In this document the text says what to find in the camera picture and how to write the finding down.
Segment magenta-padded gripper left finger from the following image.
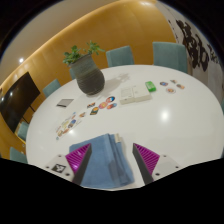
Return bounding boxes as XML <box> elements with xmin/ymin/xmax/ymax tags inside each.
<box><xmin>44</xmin><ymin>142</ymin><xmax>93</xmax><ymax>186</ymax></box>

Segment white flat box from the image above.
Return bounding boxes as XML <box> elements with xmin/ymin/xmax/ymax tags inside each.
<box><xmin>119</xmin><ymin>84</ymin><xmax>153</xmax><ymax>105</ymax></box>

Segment green plant in grey vase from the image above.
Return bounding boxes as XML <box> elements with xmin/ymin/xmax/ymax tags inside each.
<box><xmin>62</xmin><ymin>40</ymin><xmax>106</xmax><ymax>97</ymax></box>

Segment white calligraphy folding screen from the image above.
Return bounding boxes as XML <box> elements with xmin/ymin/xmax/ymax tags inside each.
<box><xmin>156</xmin><ymin>1</ymin><xmax>224</xmax><ymax>98</ymax></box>

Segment black television screen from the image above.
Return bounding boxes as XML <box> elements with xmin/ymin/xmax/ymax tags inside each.
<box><xmin>0</xmin><ymin>71</ymin><xmax>42</xmax><ymax>134</ymax></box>

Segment small green box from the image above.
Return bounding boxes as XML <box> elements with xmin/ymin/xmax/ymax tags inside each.
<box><xmin>144</xmin><ymin>80</ymin><xmax>157</xmax><ymax>92</ymax></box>

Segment dark square sticker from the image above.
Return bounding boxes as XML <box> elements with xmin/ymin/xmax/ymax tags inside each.
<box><xmin>89</xmin><ymin>106</ymin><xmax>100</xmax><ymax>116</ymax></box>

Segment colourful sticker sheet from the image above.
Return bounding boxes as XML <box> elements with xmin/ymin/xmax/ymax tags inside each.
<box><xmin>54</xmin><ymin>111</ymin><xmax>83</xmax><ymax>140</ymax></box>

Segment teal chairs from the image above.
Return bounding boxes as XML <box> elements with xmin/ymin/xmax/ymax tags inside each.
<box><xmin>9</xmin><ymin>41</ymin><xmax>224</xmax><ymax>164</ymax></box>

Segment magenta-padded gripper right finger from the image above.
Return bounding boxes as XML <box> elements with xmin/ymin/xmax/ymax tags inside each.
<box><xmin>132</xmin><ymin>142</ymin><xmax>183</xmax><ymax>186</ymax></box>

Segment grey flat card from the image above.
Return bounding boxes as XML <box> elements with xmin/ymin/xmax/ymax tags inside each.
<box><xmin>55</xmin><ymin>98</ymin><xmax>75</xmax><ymax>108</ymax></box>

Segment blue towel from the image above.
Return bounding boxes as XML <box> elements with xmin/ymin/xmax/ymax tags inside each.
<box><xmin>68</xmin><ymin>133</ymin><xmax>136</xmax><ymax>190</ymax></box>

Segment orange and blue round sticker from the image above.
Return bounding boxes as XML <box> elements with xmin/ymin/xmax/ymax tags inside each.
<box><xmin>106</xmin><ymin>102</ymin><xmax>118</xmax><ymax>111</ymax></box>

